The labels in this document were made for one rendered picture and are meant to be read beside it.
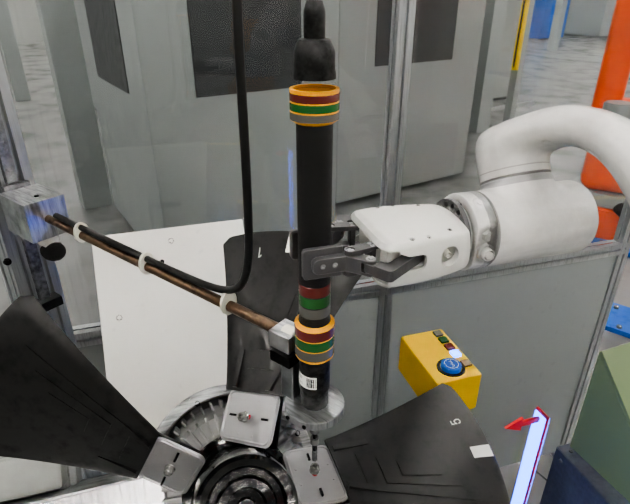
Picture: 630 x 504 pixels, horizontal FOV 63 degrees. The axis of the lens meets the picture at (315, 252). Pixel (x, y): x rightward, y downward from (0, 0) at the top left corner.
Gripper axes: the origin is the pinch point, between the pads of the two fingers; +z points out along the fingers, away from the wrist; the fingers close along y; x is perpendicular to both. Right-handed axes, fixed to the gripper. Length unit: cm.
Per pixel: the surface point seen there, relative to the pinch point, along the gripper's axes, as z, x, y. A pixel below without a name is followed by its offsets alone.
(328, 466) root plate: -2.1, -32.1, 0.7
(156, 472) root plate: 19.1, -29.8, 4.2
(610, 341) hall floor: -212, -150, 128
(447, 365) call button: -35, -42, 25
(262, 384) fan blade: 4.9, -21.6, 6.8
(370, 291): -39, -53, 71
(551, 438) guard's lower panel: -121, -136, 70
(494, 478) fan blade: -23.9, -35.5, -5.2
